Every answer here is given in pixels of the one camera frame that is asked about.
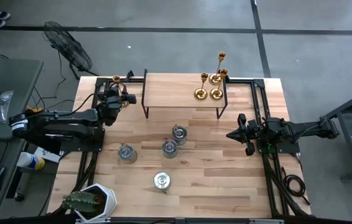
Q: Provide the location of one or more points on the ribbed silver candle tin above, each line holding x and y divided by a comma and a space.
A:
169, 150

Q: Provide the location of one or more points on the tall brass candlestick holder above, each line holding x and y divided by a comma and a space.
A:
214, 79

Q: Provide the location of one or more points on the yellow power plug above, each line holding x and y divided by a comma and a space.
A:
37, 111

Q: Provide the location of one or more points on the white bottle with yellow lid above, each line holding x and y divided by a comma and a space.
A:
28, 160

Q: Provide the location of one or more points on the wooden shelf with black legs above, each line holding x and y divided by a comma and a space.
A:
173, 90

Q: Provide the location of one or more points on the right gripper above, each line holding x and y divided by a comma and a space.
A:
252, 133

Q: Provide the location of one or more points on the short brass candlestick holder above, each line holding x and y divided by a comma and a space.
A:
201, 94

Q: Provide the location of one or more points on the white paper sheet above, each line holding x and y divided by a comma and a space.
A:
47, 153

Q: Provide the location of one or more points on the vanilla cake candle tin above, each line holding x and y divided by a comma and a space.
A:
162, 181

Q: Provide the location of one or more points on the white hexagonal plant pot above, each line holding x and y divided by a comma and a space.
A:
110, 199

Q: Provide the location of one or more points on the medium brass candlestick holder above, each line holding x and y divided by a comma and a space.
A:
216, 94

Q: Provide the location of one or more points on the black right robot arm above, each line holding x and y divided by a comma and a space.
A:
303, 128

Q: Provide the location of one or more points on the green cactus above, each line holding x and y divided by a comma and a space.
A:
81, 201

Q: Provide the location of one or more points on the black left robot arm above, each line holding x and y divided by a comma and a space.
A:
70, 119

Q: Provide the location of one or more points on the clear plastic bag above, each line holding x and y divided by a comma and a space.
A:
0, 107

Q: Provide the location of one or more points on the black floor fan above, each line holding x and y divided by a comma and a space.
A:
70, 48

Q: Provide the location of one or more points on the grey side table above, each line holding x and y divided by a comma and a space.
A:
14, 81

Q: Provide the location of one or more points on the tallest brass candlestick holder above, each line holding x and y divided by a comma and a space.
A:
116, 78

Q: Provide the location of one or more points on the black table frame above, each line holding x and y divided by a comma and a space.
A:
260, 93

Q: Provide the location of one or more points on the orange label candle tin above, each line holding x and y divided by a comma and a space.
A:
127, 154

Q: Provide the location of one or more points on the dark metal stand frame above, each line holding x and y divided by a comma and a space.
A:
351, 140

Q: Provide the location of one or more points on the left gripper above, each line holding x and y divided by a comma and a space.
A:
110, 99

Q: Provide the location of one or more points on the floral label candle tin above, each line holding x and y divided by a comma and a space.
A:
179, 137

